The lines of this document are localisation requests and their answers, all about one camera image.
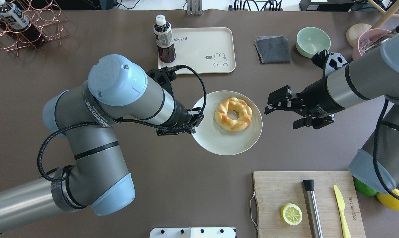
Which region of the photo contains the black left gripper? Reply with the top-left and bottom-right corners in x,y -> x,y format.
156,100 -> 204,136

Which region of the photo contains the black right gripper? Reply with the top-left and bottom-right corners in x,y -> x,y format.
264,81 -> 335,129

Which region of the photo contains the light grey round plate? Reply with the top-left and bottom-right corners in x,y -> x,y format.
192,91 -> 263,155

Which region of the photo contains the glazed twisted ring donut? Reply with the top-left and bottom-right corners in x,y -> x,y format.
214,97 -> 253,132

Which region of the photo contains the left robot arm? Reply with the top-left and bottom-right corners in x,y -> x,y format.
0,54 -> 205,234

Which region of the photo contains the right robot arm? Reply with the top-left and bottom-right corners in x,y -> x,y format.
265,34 -> 399,194

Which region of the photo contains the cream rabbit serving tray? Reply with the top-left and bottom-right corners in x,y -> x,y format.
158,27 -> 236,74

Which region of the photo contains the dark tea bottle on tray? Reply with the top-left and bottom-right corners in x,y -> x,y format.
153,15 -> 176,63

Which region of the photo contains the dark grey folded cloth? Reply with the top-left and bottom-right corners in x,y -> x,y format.
254,36 -> 292,64

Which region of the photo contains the mint green bowl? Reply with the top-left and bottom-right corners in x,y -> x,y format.
296,27 -> 331,58

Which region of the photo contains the steel muddler black tip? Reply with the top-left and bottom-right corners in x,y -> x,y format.
302,179 -> 324,238

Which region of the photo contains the wooden cutting board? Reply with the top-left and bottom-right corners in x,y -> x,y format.
253,171 -> 366,238

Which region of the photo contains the green lime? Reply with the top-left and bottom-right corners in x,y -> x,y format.
354,178 -> 378,196

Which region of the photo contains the pink ice bowl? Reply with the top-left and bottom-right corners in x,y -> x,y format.
352,28 -> 392,60

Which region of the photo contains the halved lemon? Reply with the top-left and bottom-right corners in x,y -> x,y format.
280,203 -> 302,226

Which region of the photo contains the steel ice scoop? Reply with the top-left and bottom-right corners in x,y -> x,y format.
362,32 -> 399,54

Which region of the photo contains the whole lemon front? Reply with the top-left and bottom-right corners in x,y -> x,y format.
376,192 -> 399,211

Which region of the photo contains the yellow plastic knife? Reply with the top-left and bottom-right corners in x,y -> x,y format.
333,185 -> 352,238

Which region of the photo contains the tea bottle in rack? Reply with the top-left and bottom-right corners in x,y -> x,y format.
0,0 -> 45,48

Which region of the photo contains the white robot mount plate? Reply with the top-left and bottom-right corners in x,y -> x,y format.
149,226 -> 237,238

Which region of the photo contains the copper wire bottle rack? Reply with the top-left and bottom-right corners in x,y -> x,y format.
0,0 -> 70,57

